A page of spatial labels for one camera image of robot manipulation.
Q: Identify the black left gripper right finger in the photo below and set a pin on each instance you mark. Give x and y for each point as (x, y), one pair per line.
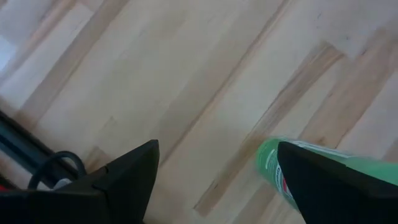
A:
(326, 186)

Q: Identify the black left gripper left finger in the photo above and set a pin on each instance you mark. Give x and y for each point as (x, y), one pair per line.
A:
(130, 180)

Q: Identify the large green paint bottle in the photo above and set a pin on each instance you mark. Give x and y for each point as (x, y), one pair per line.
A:
(270, 165)

